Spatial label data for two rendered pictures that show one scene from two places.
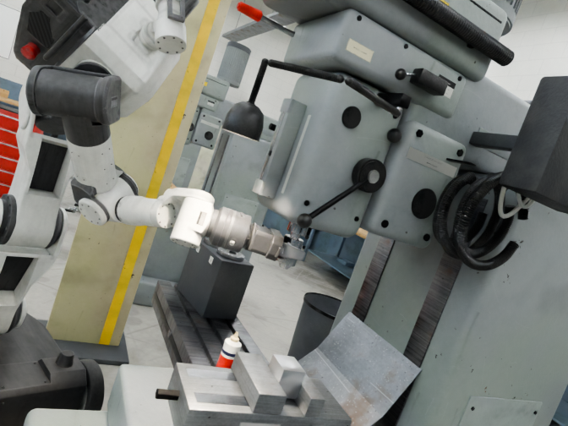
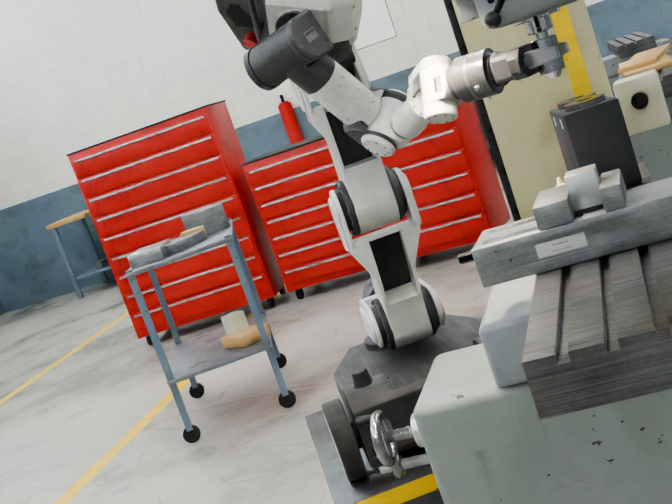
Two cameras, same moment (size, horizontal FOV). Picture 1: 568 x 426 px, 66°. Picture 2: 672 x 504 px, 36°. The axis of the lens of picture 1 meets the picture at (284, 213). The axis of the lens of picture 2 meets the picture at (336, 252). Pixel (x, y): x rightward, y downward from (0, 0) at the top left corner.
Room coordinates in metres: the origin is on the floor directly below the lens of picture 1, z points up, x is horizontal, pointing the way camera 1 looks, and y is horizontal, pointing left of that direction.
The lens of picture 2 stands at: (-0.68, -1.02, 1.32)
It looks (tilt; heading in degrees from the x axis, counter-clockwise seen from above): 9 degrees down; 45
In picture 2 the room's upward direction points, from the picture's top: 19 degrees counter-clockwise
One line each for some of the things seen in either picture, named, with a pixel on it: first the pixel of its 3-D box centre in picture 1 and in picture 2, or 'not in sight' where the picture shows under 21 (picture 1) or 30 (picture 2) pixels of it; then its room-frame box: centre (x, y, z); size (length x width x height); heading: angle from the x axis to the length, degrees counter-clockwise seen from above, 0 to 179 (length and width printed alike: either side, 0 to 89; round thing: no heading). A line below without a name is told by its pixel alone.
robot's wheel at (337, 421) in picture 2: not in sight; (343, 439); (0.94, 0.77, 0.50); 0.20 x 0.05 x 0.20; 49
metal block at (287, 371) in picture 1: (284, 376); (584, 187); (0.85, -0.11, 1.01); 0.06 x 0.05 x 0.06; 26
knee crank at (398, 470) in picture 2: not in sight; (415, 461); (0.86, 0.49, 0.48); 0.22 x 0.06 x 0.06; 118
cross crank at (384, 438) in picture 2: not in sight; (400, 434); (0.75, 0.40, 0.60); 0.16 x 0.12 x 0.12; 118
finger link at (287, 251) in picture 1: (292, 253); (541, 56); (0.95, -0.05, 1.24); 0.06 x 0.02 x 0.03; 99
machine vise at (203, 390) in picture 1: (263, 397); (576, 220); (0.84, -0.09, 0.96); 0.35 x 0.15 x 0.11; 116
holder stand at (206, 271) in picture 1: (214, 275); (592, 141); (1.38, 0.15, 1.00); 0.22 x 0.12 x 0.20; 38
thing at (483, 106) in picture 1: (495, 145); not in sight; (1.22, -0.48, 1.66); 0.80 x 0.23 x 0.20; 118
